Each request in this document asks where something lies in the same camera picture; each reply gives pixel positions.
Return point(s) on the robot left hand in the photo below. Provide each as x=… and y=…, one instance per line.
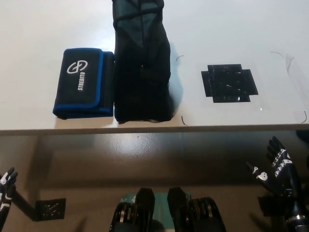
x=6, y=191

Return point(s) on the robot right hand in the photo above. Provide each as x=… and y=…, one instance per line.
x=280, y=174

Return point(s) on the black fabric lunch bag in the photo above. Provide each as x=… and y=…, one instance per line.
x=142, y=72

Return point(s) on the clear plastic film sheet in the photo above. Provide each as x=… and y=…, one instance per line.
x=277, y=96

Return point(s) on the black tape cross marker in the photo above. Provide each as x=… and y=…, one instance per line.
x=228, y=83

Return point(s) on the black blue-trimmed Strebito case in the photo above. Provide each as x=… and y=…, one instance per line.
x=82, y=84

